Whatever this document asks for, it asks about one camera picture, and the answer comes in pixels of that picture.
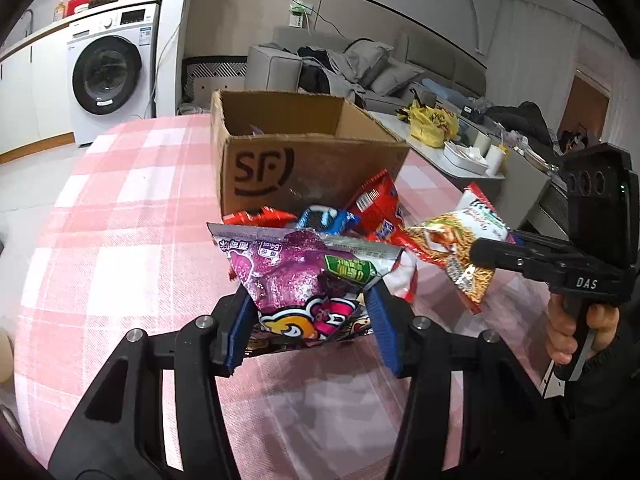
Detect pink checked tablecloth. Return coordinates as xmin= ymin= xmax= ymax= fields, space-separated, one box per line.
xmin=12 ymin=112 xmax=568 ymax=480

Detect white food container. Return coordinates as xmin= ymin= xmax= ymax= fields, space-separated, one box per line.
xmin=443 ymin=141 xmax=492 ymax=177

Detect small red snack packet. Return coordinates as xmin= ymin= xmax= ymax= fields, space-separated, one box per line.
xmin=222 ymin=206 xmax=299 ymax=229

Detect grey sofa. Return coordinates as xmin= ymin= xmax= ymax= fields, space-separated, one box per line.
xmin=246 ymin=27 xmax=488 ymax=117

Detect white cup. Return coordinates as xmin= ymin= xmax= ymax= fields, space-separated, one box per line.
xmin=487 ymin=143 xmax=506 ymax=177

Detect white washing machine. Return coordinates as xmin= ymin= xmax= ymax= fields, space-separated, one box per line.
xmin=66 ymin=2 xmax=162 ymax=148

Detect grey pillow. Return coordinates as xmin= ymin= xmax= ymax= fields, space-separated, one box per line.
xmin=344 ymin=40 xmax=396 ymax=87
xmin=370 ymin=57 xmax=427 ymax=97

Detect person's right forearm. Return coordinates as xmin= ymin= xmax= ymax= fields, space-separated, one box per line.
xmin=550 ymin=330 xmax=640 ymax=480

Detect white curtain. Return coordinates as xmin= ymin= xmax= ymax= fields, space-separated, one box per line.
xmin=486 ymin=0 xmax=587 ymax=107

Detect white coffee table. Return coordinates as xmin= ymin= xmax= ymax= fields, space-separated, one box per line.
xmin=370 ymin=107 xmax=553 ymax=231

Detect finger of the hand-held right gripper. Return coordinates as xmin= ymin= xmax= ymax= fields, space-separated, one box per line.
xmin=507 ymin=229 xmax=572 ymax=259
xmin=471 ymin=236 xmax=569 ymax=287

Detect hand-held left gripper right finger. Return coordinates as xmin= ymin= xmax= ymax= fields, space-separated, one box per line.
xmin=363 ymin=280 xmax=567 ymax=480

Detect black clothing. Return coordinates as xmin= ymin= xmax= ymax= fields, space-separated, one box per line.
xmin=296 ymin=46 xmax=335 ymax=95

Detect blue cookie packet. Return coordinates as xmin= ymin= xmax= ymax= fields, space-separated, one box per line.
xmin=295 ymin=204 xmax=362 ymax=235

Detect white wall socket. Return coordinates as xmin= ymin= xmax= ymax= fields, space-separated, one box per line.
xmin=288 ymin=0 xmax=314 ymax=29

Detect brown cardboard box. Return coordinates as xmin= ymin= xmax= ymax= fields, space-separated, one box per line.
xmin=210 ymin=89 xmax=412 ymax=218

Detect black patterned panel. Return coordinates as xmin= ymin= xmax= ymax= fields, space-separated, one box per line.
xmin=181 ymin=56 xmax=249 ymax=105

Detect red packet with blue logo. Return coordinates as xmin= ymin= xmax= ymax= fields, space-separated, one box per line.
xmin=345 ymin=169 xmax=417 ymax=246

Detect person's right hand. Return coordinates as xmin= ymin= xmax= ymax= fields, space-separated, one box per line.
xmin=545 ymin=292 xmax=622 ymax=367

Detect dark clothes pile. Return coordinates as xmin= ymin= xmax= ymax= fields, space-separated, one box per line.
xmin=486 ymin=101 xmax=565 ymax=152

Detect purple snack packet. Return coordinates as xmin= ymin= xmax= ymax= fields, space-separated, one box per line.
xmin=207 ymin=222 xmax=418 ymax=356

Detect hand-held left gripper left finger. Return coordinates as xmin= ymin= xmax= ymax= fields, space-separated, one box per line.
xmin=47 ymin=293 xmax=262 ymax=480

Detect white and red snack packet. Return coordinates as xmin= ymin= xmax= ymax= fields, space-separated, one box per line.
xmin=382 ymin=247 xmax=420 ymax=305

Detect yellow plastic bag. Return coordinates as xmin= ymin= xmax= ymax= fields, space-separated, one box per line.
xmin=406 ymin=101 xmax=461 ymax=149

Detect orange noodle snack packet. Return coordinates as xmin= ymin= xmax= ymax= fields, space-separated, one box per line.
xmin=402 ymin=182 xmax=512 ymax=316

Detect wooden door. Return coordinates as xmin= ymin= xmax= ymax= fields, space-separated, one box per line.
xmin=559 ymin=75 xmax=612 ymax=137

